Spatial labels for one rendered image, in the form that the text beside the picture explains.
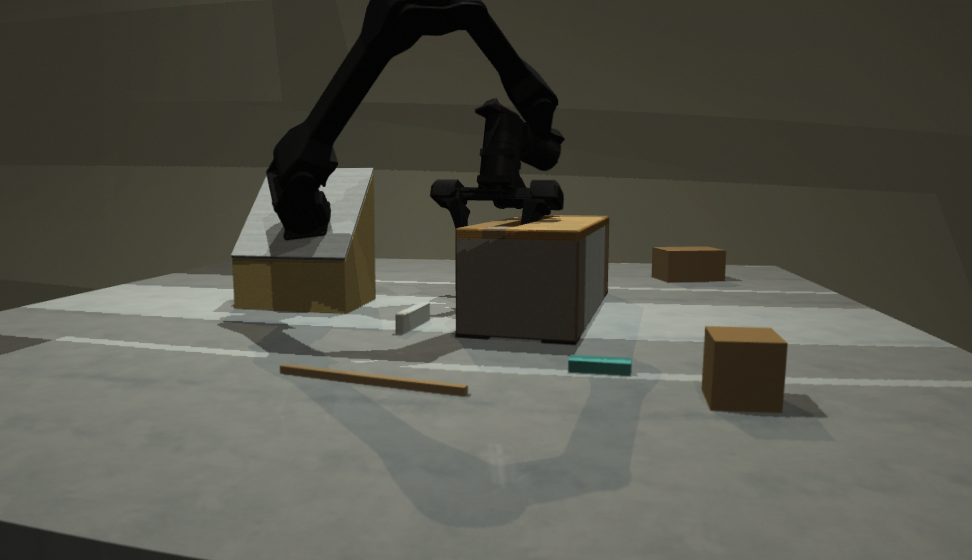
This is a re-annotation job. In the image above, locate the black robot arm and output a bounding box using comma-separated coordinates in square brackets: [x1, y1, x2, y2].
[266, 0, 564, 240]

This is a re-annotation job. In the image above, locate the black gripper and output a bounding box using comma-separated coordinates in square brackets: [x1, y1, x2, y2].
[430, 142, 564, 229]

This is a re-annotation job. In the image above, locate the brown flat bar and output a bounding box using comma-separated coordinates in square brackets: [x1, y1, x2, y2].
[280, 363, 468, 397]

